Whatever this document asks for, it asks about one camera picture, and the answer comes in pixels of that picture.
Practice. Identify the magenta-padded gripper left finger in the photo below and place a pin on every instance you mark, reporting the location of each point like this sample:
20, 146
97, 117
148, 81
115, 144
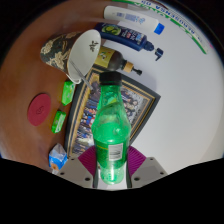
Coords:
75, 170

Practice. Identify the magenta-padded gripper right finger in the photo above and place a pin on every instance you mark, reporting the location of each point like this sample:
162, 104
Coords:
147, 169

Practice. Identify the green plastic drink bottle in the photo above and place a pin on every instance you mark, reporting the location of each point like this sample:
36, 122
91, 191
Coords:
111, 136

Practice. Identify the blue tissue packet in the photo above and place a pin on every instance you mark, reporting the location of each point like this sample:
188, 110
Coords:
57, 158

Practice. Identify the small green box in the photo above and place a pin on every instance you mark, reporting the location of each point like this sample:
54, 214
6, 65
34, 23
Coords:
68, 93
58, 122

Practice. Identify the framed group photo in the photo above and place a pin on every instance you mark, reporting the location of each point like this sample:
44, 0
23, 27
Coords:
83, 116

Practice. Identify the flat round red coaster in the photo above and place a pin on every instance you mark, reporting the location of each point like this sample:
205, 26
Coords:
39, 109

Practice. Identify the brown pump bottle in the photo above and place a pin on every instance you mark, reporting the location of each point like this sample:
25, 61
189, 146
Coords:
111, 59

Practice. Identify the patterned ceramic mug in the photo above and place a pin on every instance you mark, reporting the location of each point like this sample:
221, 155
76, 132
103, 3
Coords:
56, 50

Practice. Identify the dark blue pump bottle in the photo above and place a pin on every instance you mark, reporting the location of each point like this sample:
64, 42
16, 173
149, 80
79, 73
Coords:
123, 35

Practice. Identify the green and white long box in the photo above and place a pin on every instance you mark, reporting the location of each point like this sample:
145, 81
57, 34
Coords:
185, 21

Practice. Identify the white lotion bottle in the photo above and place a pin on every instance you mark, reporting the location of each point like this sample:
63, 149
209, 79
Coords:
130, 16

